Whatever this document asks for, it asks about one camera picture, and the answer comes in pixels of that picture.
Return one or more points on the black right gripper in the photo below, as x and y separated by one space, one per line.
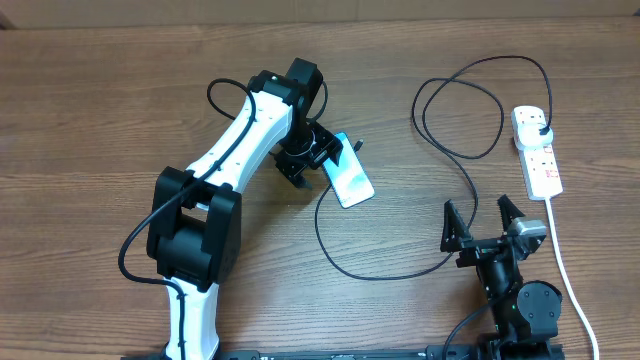
455 237

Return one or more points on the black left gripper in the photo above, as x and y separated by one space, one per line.
328 145

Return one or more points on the blue Galaxy smartphone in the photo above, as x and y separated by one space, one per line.
348 178

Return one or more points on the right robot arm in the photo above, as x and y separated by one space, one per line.
525 314

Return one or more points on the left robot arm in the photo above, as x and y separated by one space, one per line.
195 234

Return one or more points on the white charger plug adapter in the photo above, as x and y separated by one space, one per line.
532 136

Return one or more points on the white power strip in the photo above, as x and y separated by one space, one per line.
539 166

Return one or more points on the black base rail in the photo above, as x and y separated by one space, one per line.
330 355

